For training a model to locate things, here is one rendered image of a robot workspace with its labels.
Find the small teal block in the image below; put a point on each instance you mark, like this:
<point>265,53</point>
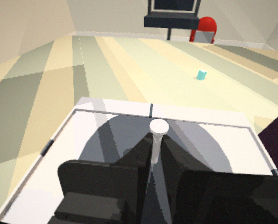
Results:
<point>202,74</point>

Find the grey round disc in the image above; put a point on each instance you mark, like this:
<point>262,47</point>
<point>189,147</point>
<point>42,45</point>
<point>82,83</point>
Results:
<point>120,134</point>

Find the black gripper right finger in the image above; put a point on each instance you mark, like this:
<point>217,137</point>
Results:
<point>191,186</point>

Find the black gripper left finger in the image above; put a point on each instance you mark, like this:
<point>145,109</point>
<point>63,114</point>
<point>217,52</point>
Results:
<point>125,179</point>

